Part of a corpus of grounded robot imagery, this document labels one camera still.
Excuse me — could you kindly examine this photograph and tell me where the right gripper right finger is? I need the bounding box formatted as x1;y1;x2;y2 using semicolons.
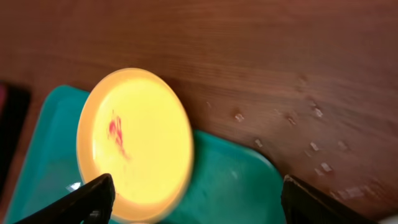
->
281;175;376;224

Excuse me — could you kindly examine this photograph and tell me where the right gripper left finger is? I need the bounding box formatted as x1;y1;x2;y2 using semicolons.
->
12;174;116;223

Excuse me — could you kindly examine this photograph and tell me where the yellow-green plate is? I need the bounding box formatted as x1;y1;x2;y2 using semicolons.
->
76;68;194;223

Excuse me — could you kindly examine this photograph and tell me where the teal plastic tray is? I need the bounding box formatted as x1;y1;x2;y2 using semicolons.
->
4;85;285;224

